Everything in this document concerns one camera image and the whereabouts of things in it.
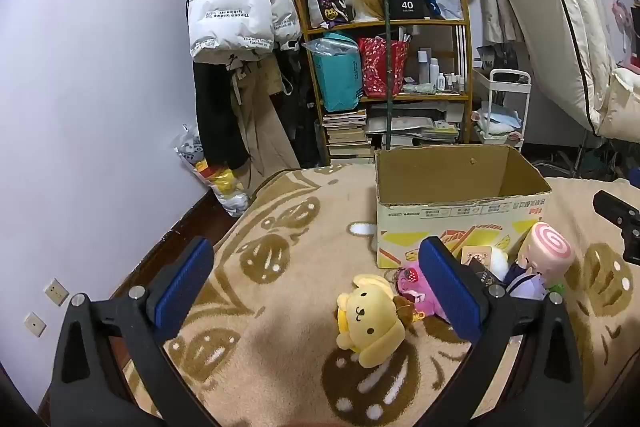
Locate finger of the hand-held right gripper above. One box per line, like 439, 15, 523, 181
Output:
592, 189, 640, 265

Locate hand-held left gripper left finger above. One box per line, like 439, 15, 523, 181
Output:
47, 236, 221, 427

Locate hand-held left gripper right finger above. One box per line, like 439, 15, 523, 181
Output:
417, 236, 586, 427

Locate pink plush keychain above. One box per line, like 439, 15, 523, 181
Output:
397, 264, 451, 320

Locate white-haired doll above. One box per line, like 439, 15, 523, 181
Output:
482, 247, 548, 303

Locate pink swirl roll plush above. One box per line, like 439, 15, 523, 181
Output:
517, 221, 575, 290

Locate yellow dog plush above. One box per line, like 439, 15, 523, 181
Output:
335, 273, 416, 368

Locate cardboard box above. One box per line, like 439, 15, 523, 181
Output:
374, 144, 552, 270

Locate clear plastic bag with toys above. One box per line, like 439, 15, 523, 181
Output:
175, 124, 251, 218

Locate beige printed blanket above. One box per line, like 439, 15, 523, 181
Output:
120, 164, 640, 427

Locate folded cloths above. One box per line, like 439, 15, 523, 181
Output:
475, 107, 523, 138

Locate white trolley cart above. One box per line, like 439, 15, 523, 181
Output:
472, 68, 532, 152

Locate beige hanging coat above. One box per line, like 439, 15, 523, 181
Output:
230, 54, 301, 188

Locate black hanging garment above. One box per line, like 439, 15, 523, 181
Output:
194, 57, 251, 170

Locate stack of books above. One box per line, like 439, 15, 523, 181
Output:
322, 99, 466, 165

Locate dark bag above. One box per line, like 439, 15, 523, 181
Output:
477, 43, 521, 70

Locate cream folded mattress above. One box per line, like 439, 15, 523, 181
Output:
492, 0, 640, 142

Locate dark hanging clothes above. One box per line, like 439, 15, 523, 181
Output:
280, 47, 321, 168

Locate green pole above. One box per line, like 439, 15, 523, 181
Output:
382, 0, 393, 152

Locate group of small bottles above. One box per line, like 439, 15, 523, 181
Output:
415, 49, 466, 92

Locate red gift bag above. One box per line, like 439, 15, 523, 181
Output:
357, 36, 411, 98

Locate teal bag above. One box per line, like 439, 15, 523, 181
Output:
305, 34, 363, 112

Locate wooden shelf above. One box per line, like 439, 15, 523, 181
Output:
291, 0, 473, 162

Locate black box with white print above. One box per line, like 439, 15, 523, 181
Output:
386, 0, 431, 20

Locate white wall socket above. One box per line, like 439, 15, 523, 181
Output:
42, 278, 70, 307
24, 312, 47, 338

